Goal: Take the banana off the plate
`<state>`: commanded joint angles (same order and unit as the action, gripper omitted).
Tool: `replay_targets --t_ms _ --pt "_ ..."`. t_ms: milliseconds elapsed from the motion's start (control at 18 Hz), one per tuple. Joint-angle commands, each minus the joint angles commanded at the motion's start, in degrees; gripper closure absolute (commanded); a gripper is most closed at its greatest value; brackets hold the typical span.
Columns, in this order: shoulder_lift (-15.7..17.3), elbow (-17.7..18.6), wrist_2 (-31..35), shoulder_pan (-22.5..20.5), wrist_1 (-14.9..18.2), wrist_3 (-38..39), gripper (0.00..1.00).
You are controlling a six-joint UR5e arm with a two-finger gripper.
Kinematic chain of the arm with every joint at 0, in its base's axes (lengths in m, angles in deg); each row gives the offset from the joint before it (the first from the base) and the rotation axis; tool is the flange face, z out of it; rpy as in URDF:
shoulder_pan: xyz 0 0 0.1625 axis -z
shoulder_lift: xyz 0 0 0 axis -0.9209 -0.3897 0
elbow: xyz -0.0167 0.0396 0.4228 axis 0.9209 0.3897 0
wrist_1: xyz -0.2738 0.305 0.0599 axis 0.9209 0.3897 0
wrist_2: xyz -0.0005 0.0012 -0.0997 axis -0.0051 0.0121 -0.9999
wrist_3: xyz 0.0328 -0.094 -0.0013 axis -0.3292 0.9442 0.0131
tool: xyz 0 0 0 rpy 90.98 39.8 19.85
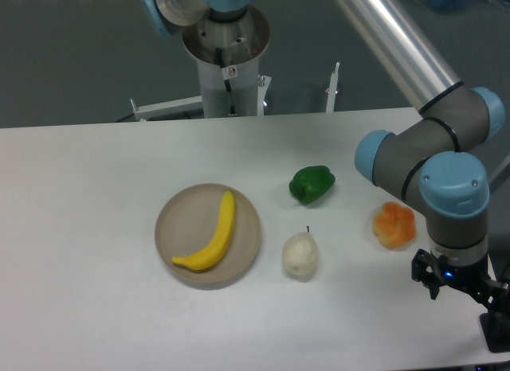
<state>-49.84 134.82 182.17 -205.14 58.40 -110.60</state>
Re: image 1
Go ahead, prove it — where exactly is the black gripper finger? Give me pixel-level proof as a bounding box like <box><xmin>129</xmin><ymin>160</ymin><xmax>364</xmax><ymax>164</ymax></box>
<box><xmin>479</xmin><ymin>279</ymin><xmax>509</xmax><ymax>352</ymax></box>
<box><xmin>411</xmin><ymin>249</ymin><xmax>441</xmax><ymax>300</ymax></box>

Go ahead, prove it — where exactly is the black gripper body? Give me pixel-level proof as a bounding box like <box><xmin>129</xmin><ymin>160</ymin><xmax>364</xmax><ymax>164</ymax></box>
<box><xmin>430</xmin><ymin>255</ymin><xmax>492</xmax><ymax>303</ymax></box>

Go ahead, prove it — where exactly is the yellow toy banana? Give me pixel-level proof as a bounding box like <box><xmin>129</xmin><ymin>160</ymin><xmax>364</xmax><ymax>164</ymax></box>
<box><xmin>171</xmin><ymin>190</ymin><xmax>237</xmax><ymax>271</ymax></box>

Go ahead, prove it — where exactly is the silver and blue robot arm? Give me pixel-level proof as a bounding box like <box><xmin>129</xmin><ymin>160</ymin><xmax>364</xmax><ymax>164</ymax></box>
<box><xmin>134</xmin><ymin>0</ymin><xmax>509</xmax><ymax>353</ymax></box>

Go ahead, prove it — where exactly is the beige round plate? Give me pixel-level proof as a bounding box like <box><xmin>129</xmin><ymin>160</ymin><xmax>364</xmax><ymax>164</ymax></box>
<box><xmin>155</xmin><ymin>184</ymin><xmax>261</xmax><ymax>290</ymax></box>

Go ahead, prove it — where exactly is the orange toy bread roll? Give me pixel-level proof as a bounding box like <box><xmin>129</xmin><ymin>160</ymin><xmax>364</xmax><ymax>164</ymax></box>
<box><xmin>371</xmin><ymin>202</ymin><xmax>416</xmax><ymax>250</ymax></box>

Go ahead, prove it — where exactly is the white toy pear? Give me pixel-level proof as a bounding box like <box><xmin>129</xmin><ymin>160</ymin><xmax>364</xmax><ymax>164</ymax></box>
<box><xmin>280</xmin><ymin>225</ymin><xmax>320</xmax><ymax>282</ymax></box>

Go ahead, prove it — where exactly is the green toy bell pepper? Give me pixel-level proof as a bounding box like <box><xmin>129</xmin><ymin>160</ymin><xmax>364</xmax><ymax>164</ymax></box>
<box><xmin>288</xmin><ymin>166</ymin><xmax>335</xmax><ymax>205</ymax></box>

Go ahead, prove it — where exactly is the white metal post right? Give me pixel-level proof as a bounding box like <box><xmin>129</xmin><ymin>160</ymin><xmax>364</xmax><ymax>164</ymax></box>
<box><xmin>325</xmin><ymin>61</ymin><xmax>340</xmax><ymax>113</ymax></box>

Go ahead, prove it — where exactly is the black cable on pedestal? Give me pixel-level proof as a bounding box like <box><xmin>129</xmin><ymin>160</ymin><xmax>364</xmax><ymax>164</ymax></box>
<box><xmin>215</xmin><ymin>47</ymin><xmax>237</xmax><ymax>118</ymax></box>

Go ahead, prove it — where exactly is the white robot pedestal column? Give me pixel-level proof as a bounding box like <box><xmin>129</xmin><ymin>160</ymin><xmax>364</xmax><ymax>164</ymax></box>
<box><xmin>197</xmin><ymin>58</ymin><xmax>261</xmax><ymax>119</ymax></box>

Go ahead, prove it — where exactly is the white metal bracket left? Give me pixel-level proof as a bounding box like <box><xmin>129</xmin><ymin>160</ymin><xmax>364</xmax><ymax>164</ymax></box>
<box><xmin>130</xmin><ymin>96</ymin><xmax>202</xmax><ymax>121</ymax></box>

